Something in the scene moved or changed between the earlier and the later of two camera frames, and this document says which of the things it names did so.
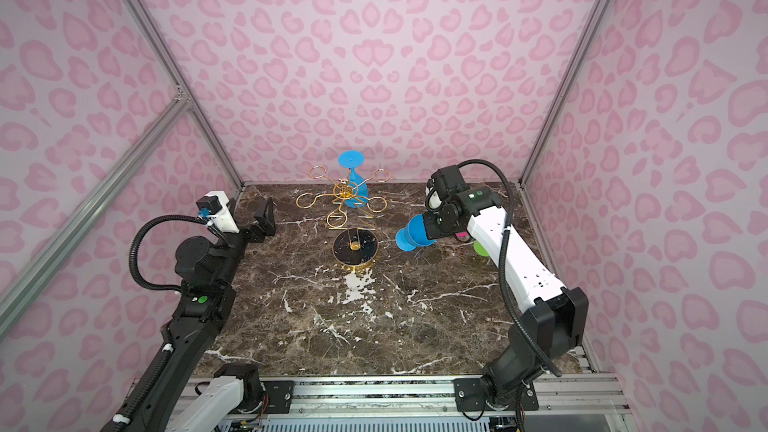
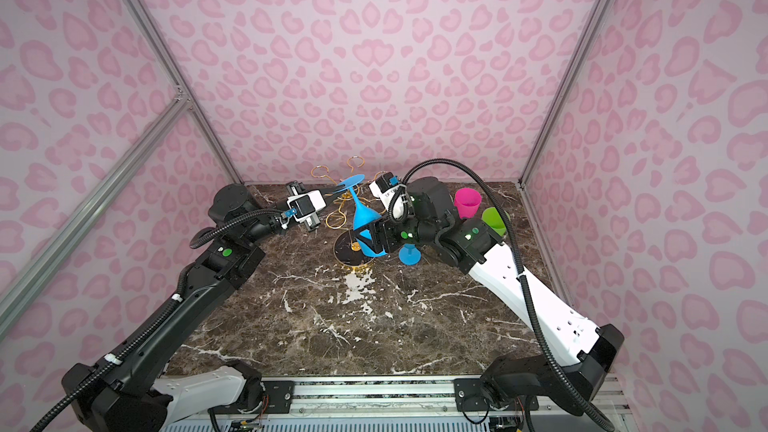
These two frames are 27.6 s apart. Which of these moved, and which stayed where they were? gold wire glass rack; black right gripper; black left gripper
Moved: black right gripper; black left gripper
Stayed: gold wire glass rack
